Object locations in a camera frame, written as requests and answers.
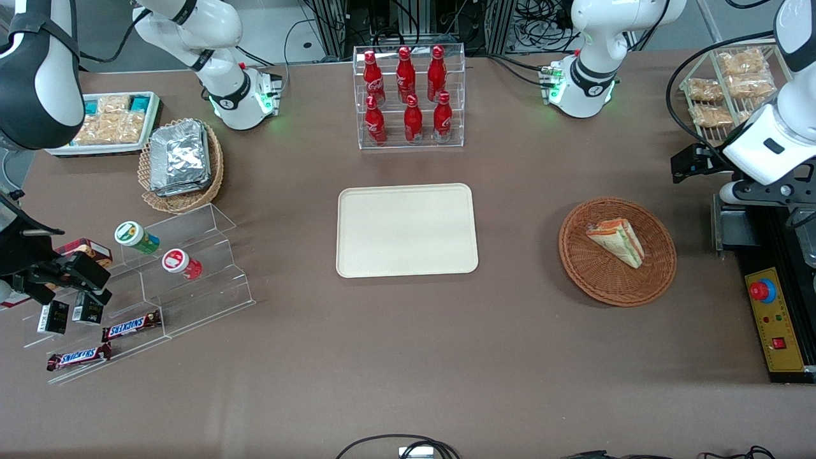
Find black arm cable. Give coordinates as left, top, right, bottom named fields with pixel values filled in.
left=665, top=29, right=775, bottom=170
left=75, top=10, right=154, bottom=64

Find aluminium frame post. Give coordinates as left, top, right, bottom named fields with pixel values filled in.
left=322, top=0, right=348, bottom=58
left=484, top=0, right=517, bottom=55

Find grey metal bracket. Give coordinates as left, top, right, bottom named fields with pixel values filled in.
left=712, top=193, right=762, bottom=252

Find round brown wicker basket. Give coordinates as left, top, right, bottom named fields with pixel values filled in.
left=558, top=197, right=678, bottom=308

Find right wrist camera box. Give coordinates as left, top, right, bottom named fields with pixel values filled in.
left=59, top=252, right=112, bottom=291

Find beige snack pack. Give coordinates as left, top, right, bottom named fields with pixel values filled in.
left=73, top=113, right=146, bottom=146
left=96, top=96, right=132, bottom=117

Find black cable tangle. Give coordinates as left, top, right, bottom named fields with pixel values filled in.
left=513, top=0, right=574, bottom=52

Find silver foil pack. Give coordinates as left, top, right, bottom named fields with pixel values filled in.
left=153, top=127, right=213, bottom=198
left=150, top=120, right=210, bottom=186

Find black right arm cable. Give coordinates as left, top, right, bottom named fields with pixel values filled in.
left=75, top=10, right=154, bottom=64

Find red can white lid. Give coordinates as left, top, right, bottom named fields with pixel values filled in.
left=161, top=249, right=203, bottom=281

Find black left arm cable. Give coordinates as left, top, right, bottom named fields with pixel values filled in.
left=665, top=29, right=775, bottom=170

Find green can white lid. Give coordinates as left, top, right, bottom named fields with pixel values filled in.
left=114, top=221, right=161, bottom=256

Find black looped cable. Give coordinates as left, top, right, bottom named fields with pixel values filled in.
left=335, top=435, right=461, bottom=459

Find beige plastic tray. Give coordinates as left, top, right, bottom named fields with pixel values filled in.
left=336, top=183, right=479, bottom=279

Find white rectangular snack tray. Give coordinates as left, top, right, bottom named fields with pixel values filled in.
left=45, top=91, right=163, bottom=158

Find yellow control panel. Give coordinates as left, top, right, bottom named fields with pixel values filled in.
left=745, top=266, right=807, bottom=374

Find Snickers chocolate bar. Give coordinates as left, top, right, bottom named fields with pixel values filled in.
left=46, top=342, right=113, bottom=372
left=102, top=310, right=163, bottom=343

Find clear acrylic stepped stand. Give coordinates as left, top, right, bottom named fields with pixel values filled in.
left=22, top=203, right=257, bottom=385

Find triangle sandwich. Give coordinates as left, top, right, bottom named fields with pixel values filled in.
left=586, top=218, right=645, bottom=269

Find clear acrylic bottle rack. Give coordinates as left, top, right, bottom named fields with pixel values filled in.
left=353, top=43, right=466, bottom=150

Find black appliance housing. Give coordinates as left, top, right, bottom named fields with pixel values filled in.
left=711, top=191, right=816, bottom=384

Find small black box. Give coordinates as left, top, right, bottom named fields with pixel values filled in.
left=71, top=300, right=105, bottom=326
left=37, top=300, right=70, bottom=335

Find bagged bread pack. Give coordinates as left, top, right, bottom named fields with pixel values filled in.
left=692, top=104, right=734, bottom=128
left=727, top=73, right=780, bottom=99
left=717, top=48, right=769, bottom=77
left=687, top=78, right=724, bottom=103

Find red brown cardboard box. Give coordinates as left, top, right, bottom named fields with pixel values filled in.
left=54, top=238, right=113, bottom=268

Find oval light wicker basket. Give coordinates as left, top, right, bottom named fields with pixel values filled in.
left=138, top=118, right=225, bottom=214

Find red cola bottle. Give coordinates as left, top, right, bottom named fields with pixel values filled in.
left=363, top=51, right=386, bottom=106
left=427, top=45, right=447, bottom=103
left=404, top=95, right=424, bottom=145
left=365, top=96, right=388, bottom=146
left=433, top=92, right=453, bottom=143
left=397, top=46, right=416, bottom=103

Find white wire rack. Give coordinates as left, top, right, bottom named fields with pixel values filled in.
left=679, top=38, right=798, bottom=147

